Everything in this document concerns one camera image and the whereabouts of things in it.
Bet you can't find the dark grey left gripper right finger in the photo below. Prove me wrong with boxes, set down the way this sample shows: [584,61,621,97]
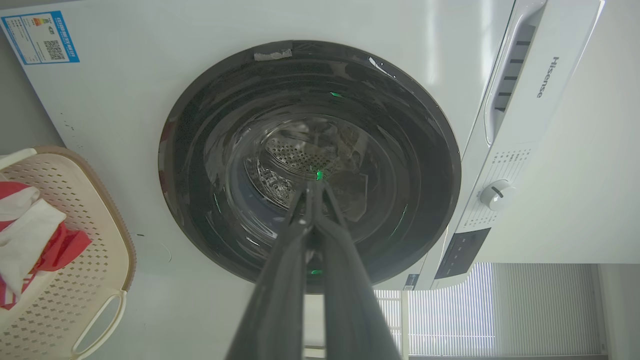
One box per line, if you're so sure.
[315,181,402,360]

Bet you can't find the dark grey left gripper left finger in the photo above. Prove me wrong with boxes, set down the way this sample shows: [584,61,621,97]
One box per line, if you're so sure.
[225,181,317,360]

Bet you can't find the cream perforated laundry basket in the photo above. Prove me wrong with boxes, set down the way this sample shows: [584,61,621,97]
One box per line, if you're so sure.
[0,146,137,360]

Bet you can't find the white vertical window blinds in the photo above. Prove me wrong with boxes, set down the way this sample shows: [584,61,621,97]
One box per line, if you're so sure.
[372,262,608,357]

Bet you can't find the round dark washing machine door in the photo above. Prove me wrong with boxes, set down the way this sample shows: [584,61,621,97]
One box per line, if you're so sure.
[158,40,462,295]

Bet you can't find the white washing machine dial knob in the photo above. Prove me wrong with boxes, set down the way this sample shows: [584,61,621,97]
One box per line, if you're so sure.
[480,179,517,211]

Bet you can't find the grey tape strip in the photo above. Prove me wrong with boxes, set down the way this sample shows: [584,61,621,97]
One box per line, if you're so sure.
[253,48,294,62]

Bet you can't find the red and white clothing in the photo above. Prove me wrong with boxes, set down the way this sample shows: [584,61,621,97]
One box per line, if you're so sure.
[0,181,93,311]

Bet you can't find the white Hisense washing machine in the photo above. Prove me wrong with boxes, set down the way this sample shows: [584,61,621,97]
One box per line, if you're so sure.
[0,0,607,360]

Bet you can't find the blue energy label sticker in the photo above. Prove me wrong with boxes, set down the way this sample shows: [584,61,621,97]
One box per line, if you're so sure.
[1,10,80,66]

